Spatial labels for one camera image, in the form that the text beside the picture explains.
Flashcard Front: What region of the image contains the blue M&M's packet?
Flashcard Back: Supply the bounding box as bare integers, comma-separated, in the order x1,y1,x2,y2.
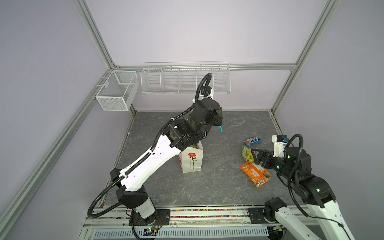
243,137,262,147

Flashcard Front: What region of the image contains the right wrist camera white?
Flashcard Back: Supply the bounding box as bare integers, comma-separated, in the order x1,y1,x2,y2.
272,135,289,158

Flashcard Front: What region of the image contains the orange Fox's fruits bag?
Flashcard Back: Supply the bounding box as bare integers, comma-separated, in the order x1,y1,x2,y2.
239,162,272,189

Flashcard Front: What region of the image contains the small white mesh basket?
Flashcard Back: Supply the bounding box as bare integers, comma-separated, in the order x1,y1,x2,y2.
96,71,140,112

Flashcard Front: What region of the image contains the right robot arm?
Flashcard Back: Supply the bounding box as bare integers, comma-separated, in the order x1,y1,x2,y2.
251,134,354,240

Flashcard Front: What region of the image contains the white floral paper bag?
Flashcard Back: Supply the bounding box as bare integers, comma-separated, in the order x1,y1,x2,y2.
178,141,204,173

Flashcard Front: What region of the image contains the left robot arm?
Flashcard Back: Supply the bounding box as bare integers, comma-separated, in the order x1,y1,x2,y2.
87,73,223,222

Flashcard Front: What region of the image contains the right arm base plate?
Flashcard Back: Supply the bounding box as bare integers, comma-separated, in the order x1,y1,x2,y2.
247,207,268,224

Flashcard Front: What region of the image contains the green Fox's spring tea bag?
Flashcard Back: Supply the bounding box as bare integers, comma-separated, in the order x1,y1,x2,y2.
242,146,254,162

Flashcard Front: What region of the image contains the long white wire basket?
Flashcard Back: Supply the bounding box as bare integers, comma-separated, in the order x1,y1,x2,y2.
141,62,232,95

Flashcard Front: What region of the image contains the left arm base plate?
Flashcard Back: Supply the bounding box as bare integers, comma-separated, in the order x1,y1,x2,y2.
129,209,171,227

